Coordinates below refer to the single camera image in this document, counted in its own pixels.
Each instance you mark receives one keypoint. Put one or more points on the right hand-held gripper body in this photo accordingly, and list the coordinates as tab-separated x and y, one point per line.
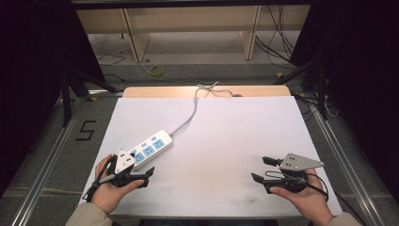
296	163

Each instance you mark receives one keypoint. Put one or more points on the wooden table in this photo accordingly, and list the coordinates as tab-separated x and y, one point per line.
175	91

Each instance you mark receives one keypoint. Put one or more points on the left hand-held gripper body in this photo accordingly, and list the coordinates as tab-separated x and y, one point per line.
124	161

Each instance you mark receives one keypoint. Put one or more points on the aluminium floor rail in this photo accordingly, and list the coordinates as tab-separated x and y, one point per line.
47	166
348	163

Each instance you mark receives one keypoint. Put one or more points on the white power strip blue sockets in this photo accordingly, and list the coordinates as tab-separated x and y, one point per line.
152	149

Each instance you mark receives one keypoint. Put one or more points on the person's right hand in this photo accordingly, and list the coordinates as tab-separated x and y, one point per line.
309	204

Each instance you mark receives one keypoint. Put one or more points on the black curtain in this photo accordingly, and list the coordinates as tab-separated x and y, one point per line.
37	78
360	78

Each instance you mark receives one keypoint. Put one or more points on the person's left hand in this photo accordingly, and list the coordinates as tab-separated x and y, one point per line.
105	194

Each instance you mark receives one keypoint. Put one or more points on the white foam board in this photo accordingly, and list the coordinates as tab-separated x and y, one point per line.
219	157

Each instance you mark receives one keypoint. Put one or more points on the light wooden shelf unit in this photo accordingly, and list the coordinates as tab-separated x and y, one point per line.
188	19

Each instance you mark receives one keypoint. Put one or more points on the black metal stand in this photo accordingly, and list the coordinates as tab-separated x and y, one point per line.
321	88
67	94

